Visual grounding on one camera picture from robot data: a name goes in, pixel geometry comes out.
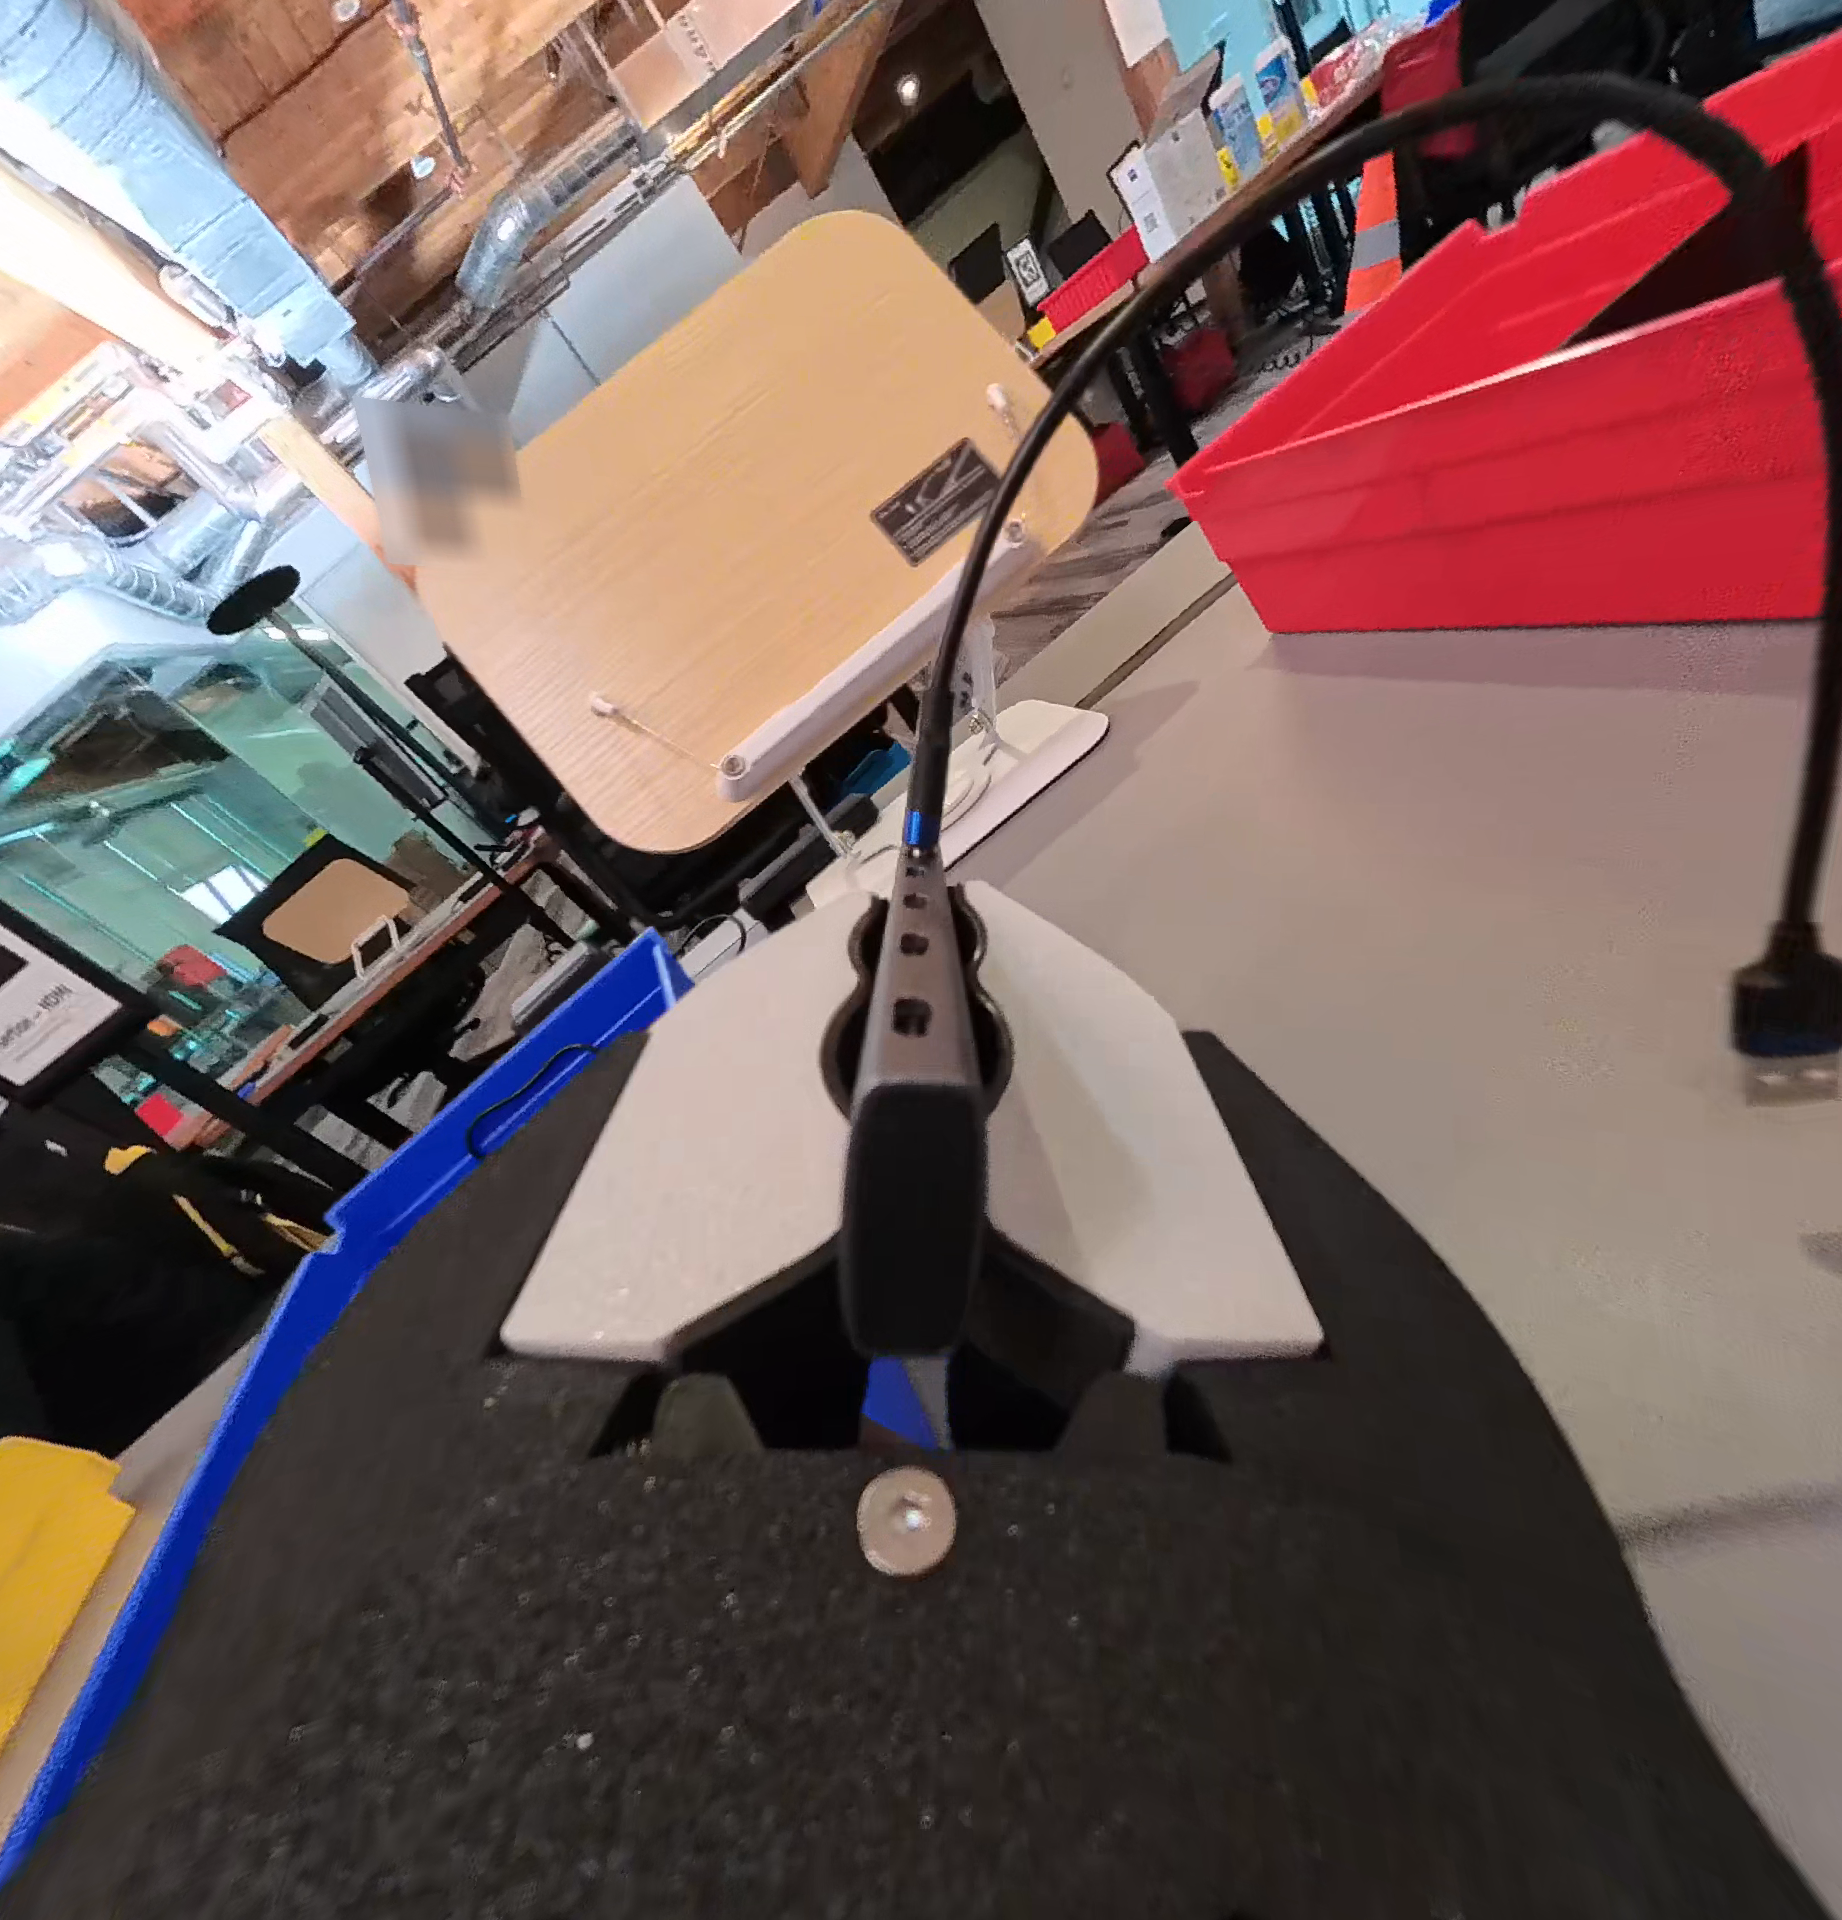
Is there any white cardboard box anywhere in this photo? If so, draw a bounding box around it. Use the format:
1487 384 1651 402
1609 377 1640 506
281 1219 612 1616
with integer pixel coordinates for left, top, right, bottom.
1110 105 1231 255

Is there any blue plastic bin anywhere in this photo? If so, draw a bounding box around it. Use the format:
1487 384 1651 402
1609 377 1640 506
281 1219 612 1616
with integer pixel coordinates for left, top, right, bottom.
0 927 951 1920

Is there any large silver insulated duct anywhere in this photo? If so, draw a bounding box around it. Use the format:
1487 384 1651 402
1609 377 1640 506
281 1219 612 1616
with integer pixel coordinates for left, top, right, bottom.
0 0 355 368

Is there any black USB hub with cable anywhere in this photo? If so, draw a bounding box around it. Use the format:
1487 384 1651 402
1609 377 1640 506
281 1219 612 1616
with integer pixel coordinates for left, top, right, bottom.
837 78 1842 1364

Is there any orange traffic cone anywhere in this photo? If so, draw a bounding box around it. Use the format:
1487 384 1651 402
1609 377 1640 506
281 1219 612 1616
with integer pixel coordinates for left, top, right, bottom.
1338 151 1408 319

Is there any black white tag sign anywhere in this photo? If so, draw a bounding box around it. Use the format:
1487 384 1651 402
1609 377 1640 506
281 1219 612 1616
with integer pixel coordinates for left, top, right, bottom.
0 875 158 1109

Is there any small red bin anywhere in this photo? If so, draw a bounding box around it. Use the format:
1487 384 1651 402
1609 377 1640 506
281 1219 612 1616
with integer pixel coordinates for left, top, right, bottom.
1034 231 1152 333

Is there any black yellow backpack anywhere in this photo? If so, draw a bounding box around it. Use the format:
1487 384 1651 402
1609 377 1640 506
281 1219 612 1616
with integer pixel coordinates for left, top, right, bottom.
0 1142 335 1447

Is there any black light stand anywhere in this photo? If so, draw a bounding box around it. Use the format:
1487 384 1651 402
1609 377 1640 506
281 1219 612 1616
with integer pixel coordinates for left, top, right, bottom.
204 567 542 878

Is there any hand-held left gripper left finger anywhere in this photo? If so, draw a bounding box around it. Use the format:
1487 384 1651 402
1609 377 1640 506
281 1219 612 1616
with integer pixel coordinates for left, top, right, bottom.
497 887 892 1447

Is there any grey desk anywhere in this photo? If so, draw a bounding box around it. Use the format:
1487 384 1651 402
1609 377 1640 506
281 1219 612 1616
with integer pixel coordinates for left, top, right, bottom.
0 510 1842 1920

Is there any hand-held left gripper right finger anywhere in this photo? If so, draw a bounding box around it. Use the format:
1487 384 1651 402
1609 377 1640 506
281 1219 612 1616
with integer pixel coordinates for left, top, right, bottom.
945 884 1326 1453

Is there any yellow plastic bin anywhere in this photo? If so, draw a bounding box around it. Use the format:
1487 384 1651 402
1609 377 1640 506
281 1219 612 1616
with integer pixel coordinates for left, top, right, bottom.
0 1438 139 1826

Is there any red plastic bin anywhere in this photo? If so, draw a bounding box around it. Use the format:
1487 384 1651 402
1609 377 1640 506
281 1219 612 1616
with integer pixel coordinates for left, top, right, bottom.
1168 16 1842 636

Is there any black bin divider panel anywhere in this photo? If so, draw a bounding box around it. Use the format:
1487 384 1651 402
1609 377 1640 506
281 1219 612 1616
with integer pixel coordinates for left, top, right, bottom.
1572 141 1816 347

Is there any silver spiral duct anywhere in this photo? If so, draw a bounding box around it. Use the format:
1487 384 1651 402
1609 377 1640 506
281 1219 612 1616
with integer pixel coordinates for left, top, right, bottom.
456 112 681 302

